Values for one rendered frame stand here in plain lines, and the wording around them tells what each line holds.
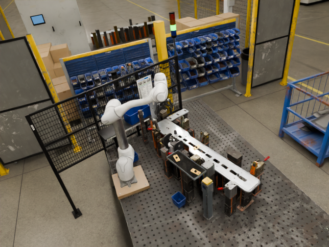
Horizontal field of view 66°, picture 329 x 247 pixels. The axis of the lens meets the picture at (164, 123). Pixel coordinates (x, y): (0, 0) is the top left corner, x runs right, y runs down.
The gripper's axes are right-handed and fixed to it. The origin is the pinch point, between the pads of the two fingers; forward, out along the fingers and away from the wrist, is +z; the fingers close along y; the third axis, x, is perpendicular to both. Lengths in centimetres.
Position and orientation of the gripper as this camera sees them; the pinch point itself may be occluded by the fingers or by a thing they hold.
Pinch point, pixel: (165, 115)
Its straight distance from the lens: 229.5
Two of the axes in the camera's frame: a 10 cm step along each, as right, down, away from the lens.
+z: 1.2, 8.2, 5.7
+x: -6.0, -4.0, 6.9
